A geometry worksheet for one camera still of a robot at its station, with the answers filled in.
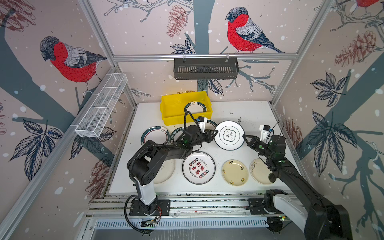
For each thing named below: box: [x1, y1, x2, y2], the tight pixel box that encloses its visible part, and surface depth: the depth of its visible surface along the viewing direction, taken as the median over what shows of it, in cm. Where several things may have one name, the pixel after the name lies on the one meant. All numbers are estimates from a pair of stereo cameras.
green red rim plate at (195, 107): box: [184, 101, 207, 115], surface depth 120 cm
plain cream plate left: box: [153, 159, 176, 184], surface depth 86 cm
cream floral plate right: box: [249, 158, 273, 185], surface depth 85 cm
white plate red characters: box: [182, 151, 216, 185], surface depth 87 cm
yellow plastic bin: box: [160, 91, 213, 126], surface depth 120 cm
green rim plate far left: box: [140, 126, 170, 146], surface depth 103 cm
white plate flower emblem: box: [214, 120, 245, 151], surface depth 85 cm
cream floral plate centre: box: [222, 159, 249, 187], surface depth 88 cm
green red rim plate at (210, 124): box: [205, 119, 218, 130], surface depth 109 cm
